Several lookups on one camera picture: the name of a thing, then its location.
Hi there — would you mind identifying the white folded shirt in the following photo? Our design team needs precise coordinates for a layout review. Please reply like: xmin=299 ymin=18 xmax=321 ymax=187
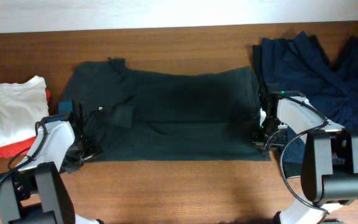
xmin=0 ymin=76 xmax=48 ymax=147

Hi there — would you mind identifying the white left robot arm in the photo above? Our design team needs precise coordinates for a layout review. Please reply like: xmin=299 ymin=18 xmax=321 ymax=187
xmin=0 ymin=100 xmax=102 ymax=224

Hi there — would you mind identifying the navy blue garment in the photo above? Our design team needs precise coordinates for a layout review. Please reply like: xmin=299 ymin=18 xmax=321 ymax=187
xmin=252 ymin=30 xmax=358 ymax=184

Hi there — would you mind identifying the red folded shirt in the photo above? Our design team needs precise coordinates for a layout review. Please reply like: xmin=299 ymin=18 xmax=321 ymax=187
xmin=0 ymin=89 xmax=50 ymax=158

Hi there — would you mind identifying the black Nike t-shirt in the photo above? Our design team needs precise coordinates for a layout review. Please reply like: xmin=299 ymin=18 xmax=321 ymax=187
xmin=60 ymin=59 xmax=270 ymax=162

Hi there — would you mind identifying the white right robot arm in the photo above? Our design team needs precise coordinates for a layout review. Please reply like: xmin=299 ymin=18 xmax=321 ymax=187
xmin=253 ymin=83 xmax=358 ymax=224

